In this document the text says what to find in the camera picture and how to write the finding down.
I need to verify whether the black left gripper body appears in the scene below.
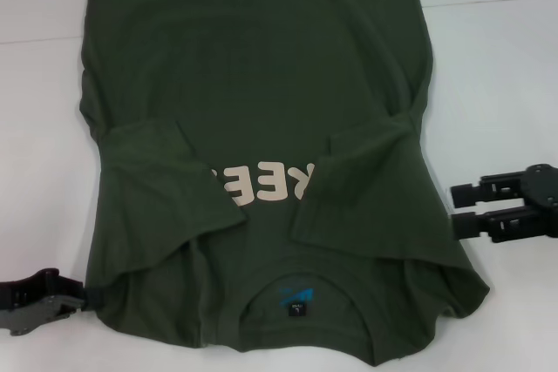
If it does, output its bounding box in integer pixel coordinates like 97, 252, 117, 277
0, 269, 60, 325

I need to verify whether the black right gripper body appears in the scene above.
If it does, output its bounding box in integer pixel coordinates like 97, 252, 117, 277
521, 163, 558, 243

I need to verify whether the dark green FREE T-shirt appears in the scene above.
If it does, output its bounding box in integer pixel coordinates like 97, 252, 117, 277
78, 0, 492, 367

